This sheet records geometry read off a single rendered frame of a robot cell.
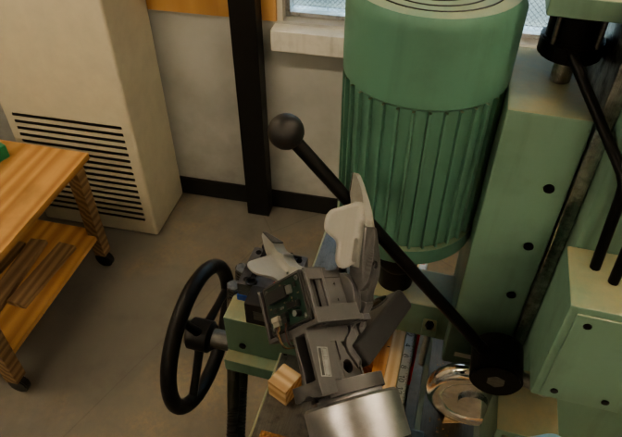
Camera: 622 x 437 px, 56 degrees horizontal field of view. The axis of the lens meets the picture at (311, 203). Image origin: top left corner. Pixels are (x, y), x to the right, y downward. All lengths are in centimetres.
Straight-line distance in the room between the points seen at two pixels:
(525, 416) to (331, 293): 31
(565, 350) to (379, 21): 36
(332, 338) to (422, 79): 25
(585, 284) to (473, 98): 20
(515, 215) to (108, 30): 159
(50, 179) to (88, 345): 60
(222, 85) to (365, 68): 174
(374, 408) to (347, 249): 15
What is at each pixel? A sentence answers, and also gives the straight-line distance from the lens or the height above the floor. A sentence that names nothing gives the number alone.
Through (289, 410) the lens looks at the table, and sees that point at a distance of 93.
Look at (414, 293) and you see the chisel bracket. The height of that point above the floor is 107.
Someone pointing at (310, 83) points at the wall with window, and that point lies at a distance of 218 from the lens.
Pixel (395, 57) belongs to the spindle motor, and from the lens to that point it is 55.
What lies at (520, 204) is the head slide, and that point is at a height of 131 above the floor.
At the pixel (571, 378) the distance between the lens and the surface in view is 67.
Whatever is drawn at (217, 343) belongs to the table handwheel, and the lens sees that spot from 111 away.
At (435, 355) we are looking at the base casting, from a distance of 113.
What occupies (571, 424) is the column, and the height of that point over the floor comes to 98.
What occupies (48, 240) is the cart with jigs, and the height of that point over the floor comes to 18.
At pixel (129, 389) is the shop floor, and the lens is 208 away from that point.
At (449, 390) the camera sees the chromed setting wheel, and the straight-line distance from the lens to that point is 81.
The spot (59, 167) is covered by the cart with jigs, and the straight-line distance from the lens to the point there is 210.
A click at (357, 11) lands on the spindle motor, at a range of 57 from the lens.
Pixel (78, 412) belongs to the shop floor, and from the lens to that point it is 209.
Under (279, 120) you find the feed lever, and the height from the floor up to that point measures 142.
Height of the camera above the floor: 172
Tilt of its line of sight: 42 degrees down
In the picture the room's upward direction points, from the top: straight up
